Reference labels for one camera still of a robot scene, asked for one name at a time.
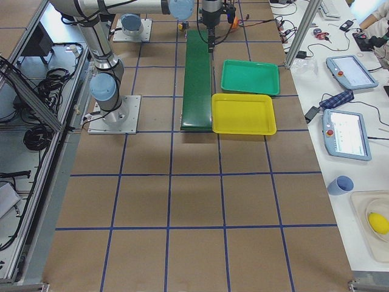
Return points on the white bowl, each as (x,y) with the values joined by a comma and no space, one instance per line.
(378,206)

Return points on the yellow plastic tray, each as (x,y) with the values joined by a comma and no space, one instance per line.
(243,114)

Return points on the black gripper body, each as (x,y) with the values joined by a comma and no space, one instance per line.
(209,19)

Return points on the yellow lemon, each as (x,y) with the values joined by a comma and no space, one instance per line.
(378,223)

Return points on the aluminium frame post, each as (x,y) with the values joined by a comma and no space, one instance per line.
(302,30)

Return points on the blue plaid pouch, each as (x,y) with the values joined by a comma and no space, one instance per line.
(337,100)

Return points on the beige serving tray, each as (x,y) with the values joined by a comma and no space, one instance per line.
(367,203)

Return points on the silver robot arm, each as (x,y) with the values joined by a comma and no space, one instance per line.
(209,14)
(110,68)

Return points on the green conveyor belt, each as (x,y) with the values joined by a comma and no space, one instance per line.
(196,106)

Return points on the near teach pendant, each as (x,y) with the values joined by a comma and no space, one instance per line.
(344,135)

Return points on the far teach pendant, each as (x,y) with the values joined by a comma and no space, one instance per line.
(350,72)

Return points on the green plastic tray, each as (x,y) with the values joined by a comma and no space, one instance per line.
(250,77)

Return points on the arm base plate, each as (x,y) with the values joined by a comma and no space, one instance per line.
(138,31)
(121,121)

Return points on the black power adapter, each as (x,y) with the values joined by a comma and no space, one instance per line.
(312,112)

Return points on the blue plastic cup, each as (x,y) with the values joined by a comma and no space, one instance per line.
(340,185)

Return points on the teach pendant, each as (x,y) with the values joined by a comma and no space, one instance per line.
(344,135)
(350,72)

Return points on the orange cylinder with 4680 print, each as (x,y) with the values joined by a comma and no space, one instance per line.
(233,22)

